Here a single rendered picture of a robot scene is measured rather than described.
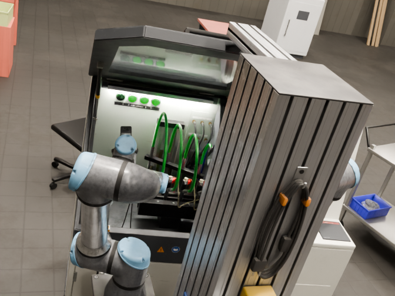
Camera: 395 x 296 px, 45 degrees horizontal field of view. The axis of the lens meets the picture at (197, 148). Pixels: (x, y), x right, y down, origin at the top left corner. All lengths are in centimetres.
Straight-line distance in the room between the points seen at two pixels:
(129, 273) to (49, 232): 204
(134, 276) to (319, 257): 118
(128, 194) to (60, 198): 270
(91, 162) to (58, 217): 250
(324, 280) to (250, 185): 163
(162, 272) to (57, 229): 145
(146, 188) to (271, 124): 44
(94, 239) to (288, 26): 799
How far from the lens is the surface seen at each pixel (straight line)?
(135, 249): 168
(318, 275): 268
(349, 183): 172
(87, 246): 164
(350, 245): 261
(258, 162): 111
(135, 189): 133
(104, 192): 134
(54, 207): 392
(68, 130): 398
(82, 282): 244
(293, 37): 939
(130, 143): 174
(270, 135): 108
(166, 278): 245
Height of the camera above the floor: 236
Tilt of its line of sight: 27 degrees down
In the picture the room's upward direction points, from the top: 15 degrees clockwise
